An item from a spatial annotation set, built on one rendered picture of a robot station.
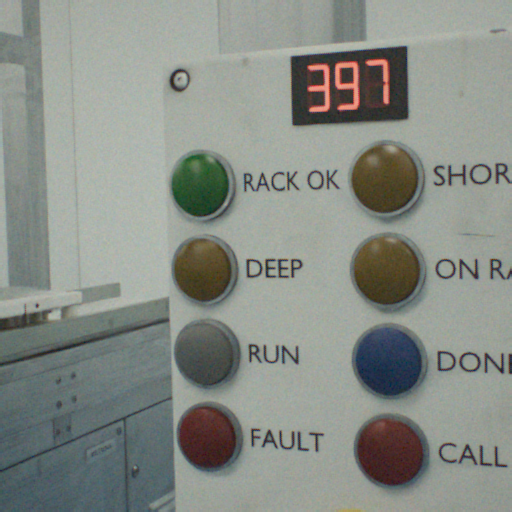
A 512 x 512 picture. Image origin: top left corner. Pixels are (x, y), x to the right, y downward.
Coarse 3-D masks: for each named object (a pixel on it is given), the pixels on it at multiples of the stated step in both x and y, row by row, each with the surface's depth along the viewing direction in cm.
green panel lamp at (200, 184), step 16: (192, 160) 40; (208, 160) 40; (176, 176) 40; (192, 176) 40; (208, 176) 40; (224, 176) 39; (176, 192) 40; (192, 192) 40; (208, 192) 40; (224, 192) 39; (192, 208) 40; (208, 208) 40
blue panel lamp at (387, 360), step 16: (368, 336) 37; (384, 336) 37; (400, 336) 37; (368, 352) 37; (384, 352) 37; (400, 352) 37; (416, 352) 37; (368, 368) 37; (384, 368) 37; (400, 368) 37; (416, 368) 37; (368, 384) 38; (384, 384) 37; (400, 384) 37
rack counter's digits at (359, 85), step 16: (304, 64) 38; (320, 64) 38; (336, 64) 38; (352, 64) 37; (368, 64) 37; (384, 64) 37; (304, 80) 38; (320, 80) 38; (336, 80) 38; (352, 80) 37; (368, 80) 37; (384, 80) 37; (304, 96) 38; (320, 96) 38; (336, 96) 38; (352, 96) 37; (368, 96) 37; (384, 96) 37; (304, 112) 38; (320, 112) 38
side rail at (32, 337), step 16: (144, 304) 166; (160, 304) 171; (64, 320) 144; (80, 320) 147; (96, 320) 152; (112, 320) 156; (128, 320) 161; (144, 320) 166; (0, 336) 129; (16, 336) 133; (32, 336) 136; (48, 336) 140; (64, 336) 143; (80, 336) 147; (0, 352) 129; (16, 352) 132
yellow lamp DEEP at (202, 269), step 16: (192, 240) 40; (208, 240) 40; (192, 256) 40; (208, 256) 40; (224, 256) 40; (176, 272) 40; (192, 272) 40; (208, 272) 40; (224, 272) 40; (192, 288) 40; (208, 288) 40; (224, 288) 40
